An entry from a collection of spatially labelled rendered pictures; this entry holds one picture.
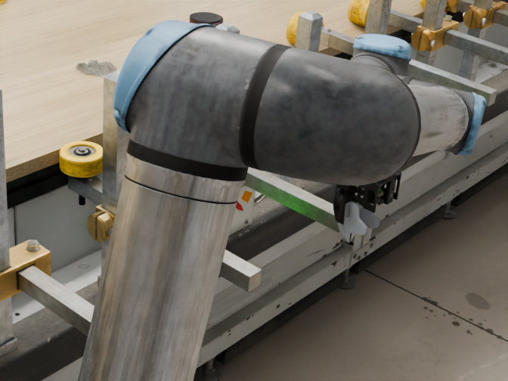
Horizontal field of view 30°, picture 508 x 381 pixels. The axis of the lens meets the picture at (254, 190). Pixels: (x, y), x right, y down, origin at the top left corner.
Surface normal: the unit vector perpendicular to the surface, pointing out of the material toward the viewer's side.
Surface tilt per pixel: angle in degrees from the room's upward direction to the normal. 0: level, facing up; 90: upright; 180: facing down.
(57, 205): 90
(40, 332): 0
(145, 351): 70
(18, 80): 0
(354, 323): 0
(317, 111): 63
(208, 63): 42
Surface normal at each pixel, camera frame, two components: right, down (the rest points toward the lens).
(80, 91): 0.09, -0.86
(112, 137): -0.65, 0.33
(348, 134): 0.38, 0.33
